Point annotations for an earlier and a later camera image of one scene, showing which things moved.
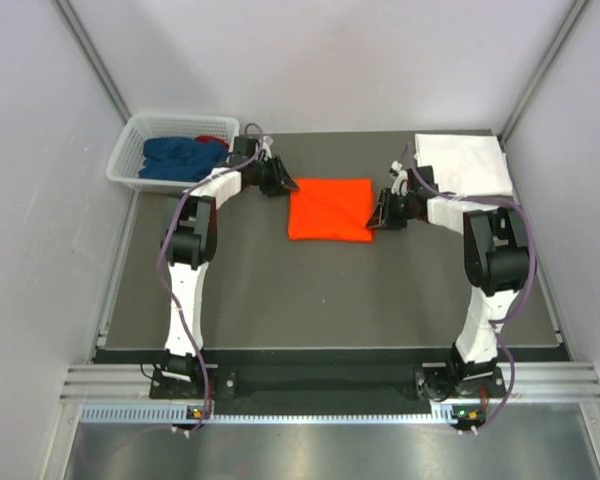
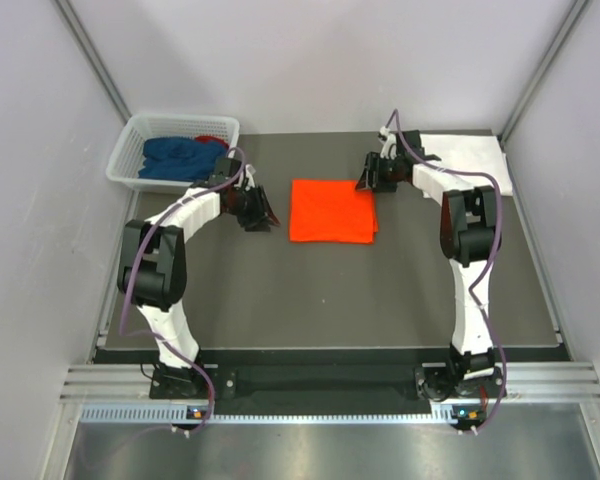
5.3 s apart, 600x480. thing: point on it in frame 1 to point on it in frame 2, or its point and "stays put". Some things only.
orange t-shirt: (331, 209) stays put
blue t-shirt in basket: (181, 158) stays put
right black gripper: (384, 217) to (373, 165)
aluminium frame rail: (529, 382) stays put
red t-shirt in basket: (212, 139) stays put
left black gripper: (280, 181) to (261, 214)
